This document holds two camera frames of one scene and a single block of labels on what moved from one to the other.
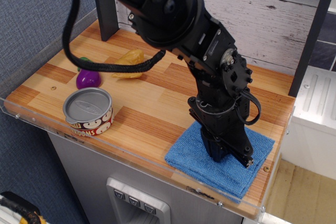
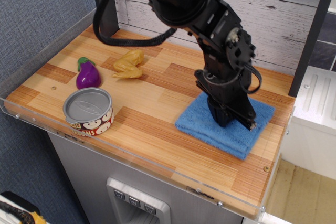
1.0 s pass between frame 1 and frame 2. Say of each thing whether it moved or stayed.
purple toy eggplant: stayed
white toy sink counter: stayed
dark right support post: stayed
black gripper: moved
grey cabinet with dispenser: stayed
